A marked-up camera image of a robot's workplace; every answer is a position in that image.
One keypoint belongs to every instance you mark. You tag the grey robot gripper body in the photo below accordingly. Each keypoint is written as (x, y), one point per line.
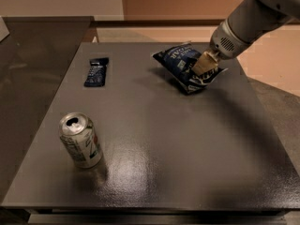
(222, 45)

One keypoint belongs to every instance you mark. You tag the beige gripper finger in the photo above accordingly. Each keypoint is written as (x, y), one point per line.
(207, 61)

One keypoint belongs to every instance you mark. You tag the blue Kettle chip bag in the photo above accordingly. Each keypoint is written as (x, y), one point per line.
(179, 60)

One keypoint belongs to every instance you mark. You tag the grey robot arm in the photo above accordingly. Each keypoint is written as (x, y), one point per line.
(248, 22)

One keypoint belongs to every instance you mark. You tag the dark blue snack bar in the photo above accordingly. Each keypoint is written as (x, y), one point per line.
(96, 76)

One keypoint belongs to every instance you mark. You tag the silver soda can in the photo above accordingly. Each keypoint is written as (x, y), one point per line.
(77, 133)

